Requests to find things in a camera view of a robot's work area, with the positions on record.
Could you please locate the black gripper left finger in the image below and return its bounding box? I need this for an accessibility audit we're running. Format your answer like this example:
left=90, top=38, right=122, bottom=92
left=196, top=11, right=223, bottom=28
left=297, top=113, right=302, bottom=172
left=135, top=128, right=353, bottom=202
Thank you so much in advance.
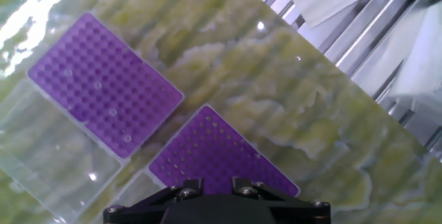
left=102, top=178, right=204, bottom=224

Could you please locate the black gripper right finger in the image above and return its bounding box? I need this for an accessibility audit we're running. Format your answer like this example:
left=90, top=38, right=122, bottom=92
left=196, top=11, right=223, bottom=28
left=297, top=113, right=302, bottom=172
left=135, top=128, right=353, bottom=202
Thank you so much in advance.
left=231, top=178, right=332, bottom=224

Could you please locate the green marble pattern mat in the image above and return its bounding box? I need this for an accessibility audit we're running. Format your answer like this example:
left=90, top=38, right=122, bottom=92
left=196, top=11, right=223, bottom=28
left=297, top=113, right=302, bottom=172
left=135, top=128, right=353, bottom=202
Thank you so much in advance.
left=0, top=0, right=442, bottom=224

